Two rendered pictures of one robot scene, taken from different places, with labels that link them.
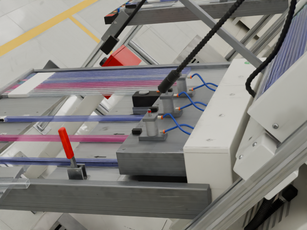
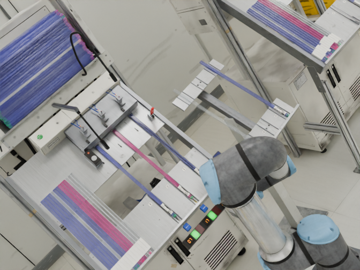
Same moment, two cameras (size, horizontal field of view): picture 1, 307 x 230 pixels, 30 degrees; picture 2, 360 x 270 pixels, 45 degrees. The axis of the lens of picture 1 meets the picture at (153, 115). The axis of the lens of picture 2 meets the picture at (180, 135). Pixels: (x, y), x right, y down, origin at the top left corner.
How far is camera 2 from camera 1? 2.36 m
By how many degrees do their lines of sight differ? 92
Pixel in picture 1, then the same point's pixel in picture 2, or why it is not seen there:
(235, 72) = (54, 129)
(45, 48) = not seen: outside the picture
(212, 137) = (107, 79)
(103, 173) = (141, 115)
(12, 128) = (160, 191)
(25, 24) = not seen: outside the picture
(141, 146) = (127, 98)
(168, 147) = (120, 91)
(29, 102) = (142, 225)
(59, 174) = (156, 126)
